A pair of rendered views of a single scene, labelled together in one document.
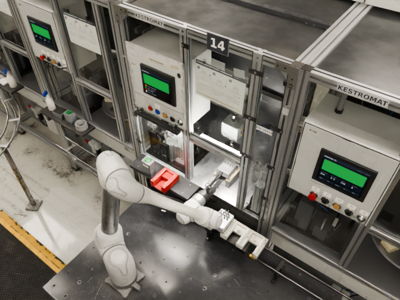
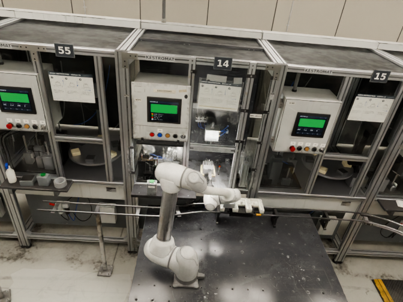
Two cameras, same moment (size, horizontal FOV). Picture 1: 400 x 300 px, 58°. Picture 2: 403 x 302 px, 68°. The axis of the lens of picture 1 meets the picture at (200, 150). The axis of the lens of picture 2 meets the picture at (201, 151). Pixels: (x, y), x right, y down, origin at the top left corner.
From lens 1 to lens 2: 1.32 m
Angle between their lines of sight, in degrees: 33
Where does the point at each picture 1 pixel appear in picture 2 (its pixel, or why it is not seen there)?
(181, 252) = (208, 239)
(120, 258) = (190, 251)
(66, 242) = not seen: outside the picture
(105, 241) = (167, 247)
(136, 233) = not seen: hidden behind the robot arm
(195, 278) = (231, 249)
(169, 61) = (178, 86)
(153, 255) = not seen: hidden behind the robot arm
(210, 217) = (234, 192)
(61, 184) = (20, 265)
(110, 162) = (176, 166)
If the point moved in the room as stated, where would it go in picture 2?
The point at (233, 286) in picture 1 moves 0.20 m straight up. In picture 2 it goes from (256, 241) to (261, 224)
